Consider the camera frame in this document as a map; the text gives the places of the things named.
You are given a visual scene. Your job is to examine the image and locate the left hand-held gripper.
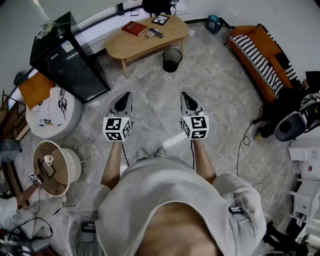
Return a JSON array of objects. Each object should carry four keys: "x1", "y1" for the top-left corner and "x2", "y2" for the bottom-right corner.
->
[{"x1": 102, "y1": 91, "x2": 135, "y2": 143}]

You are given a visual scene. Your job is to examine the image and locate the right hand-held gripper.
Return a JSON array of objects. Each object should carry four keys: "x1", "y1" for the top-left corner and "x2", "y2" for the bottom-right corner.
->
[{"x1": 179, "y1": 91, "x2": 210, "y2": 141}]

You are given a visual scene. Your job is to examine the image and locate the black mesh waste bin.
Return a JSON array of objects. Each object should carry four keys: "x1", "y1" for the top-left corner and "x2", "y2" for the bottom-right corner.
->
[{"x1": 162, "y1": 47, "x2": 183, "y2": 73}]

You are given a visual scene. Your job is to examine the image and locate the person's right forearm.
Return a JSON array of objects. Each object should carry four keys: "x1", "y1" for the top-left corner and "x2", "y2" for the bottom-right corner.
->
[{"x1": 191, "y1": 138, "x2": 217, "y2": 185}]

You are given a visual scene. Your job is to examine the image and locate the person's left forearm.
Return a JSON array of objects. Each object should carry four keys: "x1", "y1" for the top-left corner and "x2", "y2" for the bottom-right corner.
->
[{"x1": 100, "y1": 140, "x2": 125, "y2": 190}]

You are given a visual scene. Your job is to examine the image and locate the wooden coffee table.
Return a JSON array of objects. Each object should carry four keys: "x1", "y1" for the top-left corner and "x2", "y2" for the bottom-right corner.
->
[{"x1": 104, "y1": 14, "x2": 190, "y2": 80}]

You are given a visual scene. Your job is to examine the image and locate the person's left shoe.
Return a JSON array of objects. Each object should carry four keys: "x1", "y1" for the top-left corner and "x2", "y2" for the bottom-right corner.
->
[{"x1": 136, "y1": 147, "x2": 149, "y2": 160}]

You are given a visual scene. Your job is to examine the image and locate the person's shoe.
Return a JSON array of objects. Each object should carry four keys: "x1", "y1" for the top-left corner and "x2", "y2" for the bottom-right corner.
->
[
  {"x1": 136, "y1": 147, "x2": 149, "y2": 160},
  {"x1": 154, "y1": 146, "x2": 167, "y2": 159}
]

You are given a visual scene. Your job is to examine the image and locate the person's right shoe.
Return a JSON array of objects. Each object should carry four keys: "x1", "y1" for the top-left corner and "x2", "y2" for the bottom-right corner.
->
[{"x1": 154, "y1": 146, "x2": 167, "y2": 159}]

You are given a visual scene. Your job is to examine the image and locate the white printed cloth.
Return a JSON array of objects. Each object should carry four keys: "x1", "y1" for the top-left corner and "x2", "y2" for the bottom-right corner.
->
[{"x1": 32, "y1": 86, "x2": 68, "y2": 127}]

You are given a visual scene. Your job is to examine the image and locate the beige round stool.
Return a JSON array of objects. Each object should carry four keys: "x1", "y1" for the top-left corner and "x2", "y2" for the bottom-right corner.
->
[{"x1": 51, "y1": 148, "x2": 82, "y2": 185}]

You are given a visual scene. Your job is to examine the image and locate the red hardcover book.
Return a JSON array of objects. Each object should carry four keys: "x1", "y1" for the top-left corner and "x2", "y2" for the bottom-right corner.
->
[{"x1": 121, "y1": 20, "x2": 148, "y2": 37}]

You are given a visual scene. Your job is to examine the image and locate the black white striped blanket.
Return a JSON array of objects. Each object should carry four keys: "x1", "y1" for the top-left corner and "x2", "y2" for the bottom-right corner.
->
[{"x1": 229, "y1": 24, "x2": 305, "y2": 98}]

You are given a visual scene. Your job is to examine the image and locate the blue paper bag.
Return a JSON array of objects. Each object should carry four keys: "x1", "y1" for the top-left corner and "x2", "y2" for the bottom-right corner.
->
[{"x1": 205, "y1": 14, "x2": 223, "y2": 35}]

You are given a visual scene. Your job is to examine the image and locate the person's light grey shirt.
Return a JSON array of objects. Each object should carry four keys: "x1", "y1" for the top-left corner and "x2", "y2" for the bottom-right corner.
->
[{"x1": 66, "y1": 157, "x2": 267, "y2": 256}]

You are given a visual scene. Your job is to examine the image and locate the orange cushion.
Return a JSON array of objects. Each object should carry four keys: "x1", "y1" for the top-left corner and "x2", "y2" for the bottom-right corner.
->
[{"x1": 17, "y1": 72, "x2": 56, "y2": 111}]

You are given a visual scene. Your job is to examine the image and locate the black framed deer picture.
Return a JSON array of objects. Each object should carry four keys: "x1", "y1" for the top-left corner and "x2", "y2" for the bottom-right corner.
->
[{"x1": 150, "y1": 14, "x2": 170, "y2": 26}]

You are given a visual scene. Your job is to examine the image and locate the orange sofa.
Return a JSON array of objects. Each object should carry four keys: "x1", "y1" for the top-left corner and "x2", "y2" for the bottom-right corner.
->
[{"x1": 226, "y1": 23, "x2": 301, "y2": 105}]

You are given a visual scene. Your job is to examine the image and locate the grey black office chair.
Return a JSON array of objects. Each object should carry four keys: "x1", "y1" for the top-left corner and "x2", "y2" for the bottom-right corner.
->
[{"x1": 274, "y1": 111, "x2": 308, "y2": 142}]

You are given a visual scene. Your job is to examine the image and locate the black backpack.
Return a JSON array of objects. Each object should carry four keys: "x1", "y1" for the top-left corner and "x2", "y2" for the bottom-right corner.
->
[{"x1": 141, "y1": 0, "x2": 177, "y2": 17}]

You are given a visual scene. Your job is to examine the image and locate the round white-rimmed side table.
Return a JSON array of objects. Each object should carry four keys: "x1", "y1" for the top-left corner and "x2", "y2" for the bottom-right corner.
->
[{"x1": 32, "y1": 140, "x2": 70, "y2": 198}]

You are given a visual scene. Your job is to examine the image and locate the white artificial flowers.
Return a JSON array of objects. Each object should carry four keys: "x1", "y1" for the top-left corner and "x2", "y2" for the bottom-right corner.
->
[{"x1": 34, "y1": 19, "x2": 72, "y2": 41}]

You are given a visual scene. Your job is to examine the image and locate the wooden rack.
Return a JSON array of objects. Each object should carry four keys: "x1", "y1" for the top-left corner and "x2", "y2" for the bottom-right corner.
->
[{"x1": 0, "y1": 89, "x2": 31, "y2": 141}]

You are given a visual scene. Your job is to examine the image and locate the white cardboard box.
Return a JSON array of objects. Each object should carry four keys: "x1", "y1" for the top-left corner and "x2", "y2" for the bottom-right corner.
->
[{"x1": 287, "y1": 140, "x2": 320, "y2": 161}]

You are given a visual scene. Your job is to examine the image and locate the white drawer cabinet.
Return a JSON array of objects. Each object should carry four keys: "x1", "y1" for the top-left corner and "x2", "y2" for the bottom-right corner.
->
[{"x1": 289, "y1": 178, "x2": 320, "y2": 226}]

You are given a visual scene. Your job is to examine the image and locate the right hand-held gripper cable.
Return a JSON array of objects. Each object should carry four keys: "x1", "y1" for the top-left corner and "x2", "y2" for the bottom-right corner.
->
[{"x1": 190, "y1": 139, "x2": 196, "y2": 170}]

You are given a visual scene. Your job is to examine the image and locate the hand-held gripper cable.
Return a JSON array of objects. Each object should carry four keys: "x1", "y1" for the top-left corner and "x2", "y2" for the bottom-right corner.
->
[
  {"x1": 121, "y1": 142, "x2": 130, "y2": 167},
  {"x1": 190, "y1": 139, "x2": 196, "y2": 170}
]

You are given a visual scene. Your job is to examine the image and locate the left hand-held gripper cable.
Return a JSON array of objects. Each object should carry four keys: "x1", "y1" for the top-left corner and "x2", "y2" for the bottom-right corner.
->
[{"x1": 121, "y1": 142, "x2": 130, "y2": 167}]

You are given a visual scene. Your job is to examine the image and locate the thin black cable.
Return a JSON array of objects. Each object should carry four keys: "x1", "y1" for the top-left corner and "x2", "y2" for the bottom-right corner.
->
[{"x1": 236, "y1": 117, "x2": 261, "y2": 177}]

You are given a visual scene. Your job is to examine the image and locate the thin black picture frame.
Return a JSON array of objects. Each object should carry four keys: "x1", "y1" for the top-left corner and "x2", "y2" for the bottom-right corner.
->
[{"x1": 37, "y1": 158, "x2": 57, "y2": 180}]

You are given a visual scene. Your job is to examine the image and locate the grey right shoulder strap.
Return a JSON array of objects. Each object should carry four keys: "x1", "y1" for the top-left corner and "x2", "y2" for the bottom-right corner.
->
[{"x1": 223, "y1": 192, "x2": 248, "y2": 223}]

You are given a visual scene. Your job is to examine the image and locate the grey shoulder strap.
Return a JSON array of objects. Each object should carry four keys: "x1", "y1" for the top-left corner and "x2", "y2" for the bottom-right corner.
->
[
  {"x1": 223, "y1": 192, "x2": 248, "y2": 223},
  {"x1": 79, "y1": 221, "x2": 97, "y2": 243}
]

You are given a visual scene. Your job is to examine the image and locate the grey left shoulder strap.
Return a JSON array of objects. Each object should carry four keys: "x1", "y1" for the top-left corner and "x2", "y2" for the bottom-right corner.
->
[{"x1": 79, "y1": 221, "x2": 97, "y2": 243}]

